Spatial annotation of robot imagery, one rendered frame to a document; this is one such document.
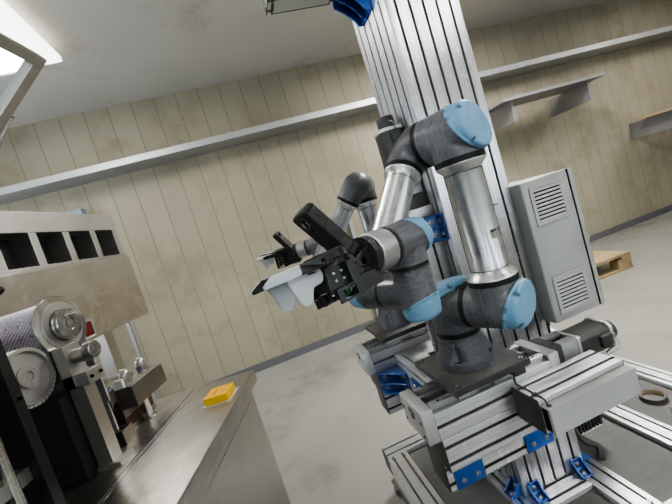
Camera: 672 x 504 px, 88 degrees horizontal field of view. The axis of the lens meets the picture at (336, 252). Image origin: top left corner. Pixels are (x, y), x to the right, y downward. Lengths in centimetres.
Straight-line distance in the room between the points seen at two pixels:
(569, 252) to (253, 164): 326
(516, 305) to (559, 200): 56
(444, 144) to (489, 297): 36
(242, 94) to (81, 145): 165
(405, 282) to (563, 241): 78
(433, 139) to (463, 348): 53
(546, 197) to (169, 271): 348
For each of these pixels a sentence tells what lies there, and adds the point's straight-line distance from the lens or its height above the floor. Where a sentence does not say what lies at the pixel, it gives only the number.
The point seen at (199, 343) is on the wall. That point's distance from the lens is 407.
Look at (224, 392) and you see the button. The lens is 111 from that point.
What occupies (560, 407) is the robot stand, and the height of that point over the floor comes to 72.
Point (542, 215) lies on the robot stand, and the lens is 129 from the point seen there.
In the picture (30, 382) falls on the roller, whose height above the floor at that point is 116.
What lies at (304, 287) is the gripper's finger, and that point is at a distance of 49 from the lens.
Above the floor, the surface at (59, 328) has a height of 125.
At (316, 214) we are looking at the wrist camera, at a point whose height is 131.
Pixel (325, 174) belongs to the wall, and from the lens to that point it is 405.
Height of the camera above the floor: 129
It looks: 5 degrees down
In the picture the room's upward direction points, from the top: 18 degrees counter-clockwise
